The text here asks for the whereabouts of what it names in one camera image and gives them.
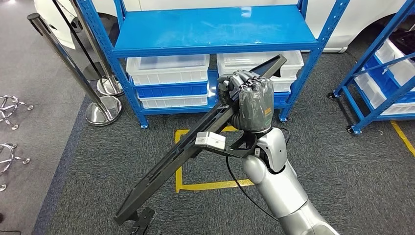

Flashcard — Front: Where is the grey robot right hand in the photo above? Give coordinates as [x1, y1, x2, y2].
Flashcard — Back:
[217, 70, 275, 134]

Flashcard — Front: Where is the black plastic car part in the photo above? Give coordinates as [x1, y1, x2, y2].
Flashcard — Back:
[113, 54, 288, 226]

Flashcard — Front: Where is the blue metal shelf rack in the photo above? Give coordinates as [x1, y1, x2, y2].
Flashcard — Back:
[327, 0, 415, 135]
[76, 0, 351, 129]

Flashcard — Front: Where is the white plastic bin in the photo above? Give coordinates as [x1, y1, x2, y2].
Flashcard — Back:
[272, 76, 297, 94]
[374, 39, 415, 88]
[216, 50, 305, 80]
[138, 94, 209, 110]
[354, 72, 415, 117]
[126, 54, 210, 86]

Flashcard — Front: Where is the white car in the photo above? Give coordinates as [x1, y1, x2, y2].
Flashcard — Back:
[34, 0, 415, 53]

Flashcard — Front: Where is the yellow floor tape square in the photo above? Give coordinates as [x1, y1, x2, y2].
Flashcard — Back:
[391, 120, 415, 159]

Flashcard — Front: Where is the black robot left foot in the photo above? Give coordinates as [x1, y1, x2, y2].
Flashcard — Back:
[128, 207, 156, 235]

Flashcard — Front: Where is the chrome chair base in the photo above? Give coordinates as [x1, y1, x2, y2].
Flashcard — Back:
[0, 142, 31, 192]
[0, 94, 34, 131]

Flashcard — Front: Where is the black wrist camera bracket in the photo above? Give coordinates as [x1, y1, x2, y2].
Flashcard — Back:
[224, 131, 261, 160]

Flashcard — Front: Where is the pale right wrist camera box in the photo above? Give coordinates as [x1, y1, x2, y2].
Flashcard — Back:
[195, 131, 227, 150]

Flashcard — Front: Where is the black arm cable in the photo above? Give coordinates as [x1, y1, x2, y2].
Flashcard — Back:
[224, 126, 292, 224]

